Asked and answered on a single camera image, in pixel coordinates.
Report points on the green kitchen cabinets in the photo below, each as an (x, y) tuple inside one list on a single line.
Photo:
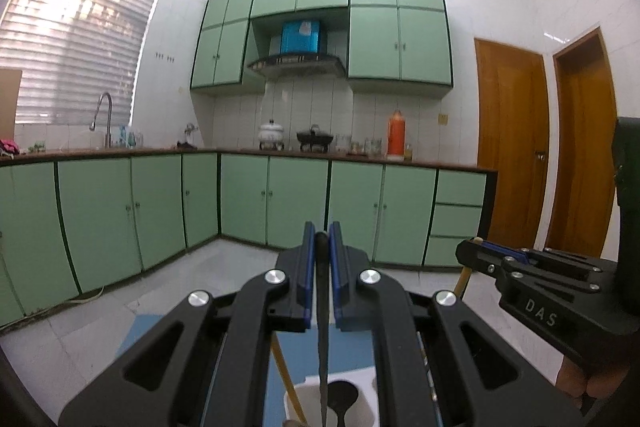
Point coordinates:
[(79, 223), (392, 46)]

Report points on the blue box above hood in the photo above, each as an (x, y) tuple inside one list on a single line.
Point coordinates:
[(303, 36)]

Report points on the large silver spoon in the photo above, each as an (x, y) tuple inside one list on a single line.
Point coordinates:
[(292, 423)]

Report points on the black plastic spoon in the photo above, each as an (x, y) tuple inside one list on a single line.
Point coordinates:
[(342, 395)]

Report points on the green lower kitchen cabinets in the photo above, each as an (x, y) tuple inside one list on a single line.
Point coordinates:
[(79, 223)]

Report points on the white plastic utensil holder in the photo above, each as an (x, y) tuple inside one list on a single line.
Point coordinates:
[(363, 413)]

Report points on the black wok with lid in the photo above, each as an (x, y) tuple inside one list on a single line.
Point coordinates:
[(314, 140)]

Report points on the white cooking pot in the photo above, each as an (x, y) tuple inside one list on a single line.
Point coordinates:
[(271, 136)]

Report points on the orange thermos flask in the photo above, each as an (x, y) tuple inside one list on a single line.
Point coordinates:
[(396, 133)]

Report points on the blue table cloth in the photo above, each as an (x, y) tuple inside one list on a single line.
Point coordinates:
[(348, 351)]

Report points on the wooden door right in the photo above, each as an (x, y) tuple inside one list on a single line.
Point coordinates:
[(584, 188)]

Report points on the grey chopstick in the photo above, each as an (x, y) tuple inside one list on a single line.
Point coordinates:
[(322, 257)]

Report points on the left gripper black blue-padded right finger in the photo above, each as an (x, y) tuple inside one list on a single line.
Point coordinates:
[(437, 363)]

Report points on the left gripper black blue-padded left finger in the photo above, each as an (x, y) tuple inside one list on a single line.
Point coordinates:
[(205, 363)]

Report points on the window with white blinds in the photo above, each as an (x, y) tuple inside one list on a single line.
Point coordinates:
[(79, 58)]

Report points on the black range hood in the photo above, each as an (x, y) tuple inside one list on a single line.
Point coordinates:
[(298, 65)]

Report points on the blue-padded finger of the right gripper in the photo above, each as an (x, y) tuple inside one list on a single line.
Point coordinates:
[(503, 251)]

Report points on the light wooden chopstick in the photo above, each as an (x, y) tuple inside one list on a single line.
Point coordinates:
[(286, 379), (463, 282)]

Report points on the small kettle on counter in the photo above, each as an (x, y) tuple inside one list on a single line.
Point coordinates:
[(187, 142)]

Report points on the wooden door left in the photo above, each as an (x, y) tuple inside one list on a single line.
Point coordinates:
[(514, 138)]

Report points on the wooden door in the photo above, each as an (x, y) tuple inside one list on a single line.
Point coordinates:
[(584, 188), (514, 138)]

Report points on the green upper kitchen cabinets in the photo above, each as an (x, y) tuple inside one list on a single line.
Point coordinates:
[(392, 46)]

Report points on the glass jars on counter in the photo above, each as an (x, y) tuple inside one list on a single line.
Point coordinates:
[(346, 144)]

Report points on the person's right hand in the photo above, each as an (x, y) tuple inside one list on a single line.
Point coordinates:
[(576, 384)]

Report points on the brown cardboard box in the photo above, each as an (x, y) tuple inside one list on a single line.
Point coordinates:
[(10, 80)]

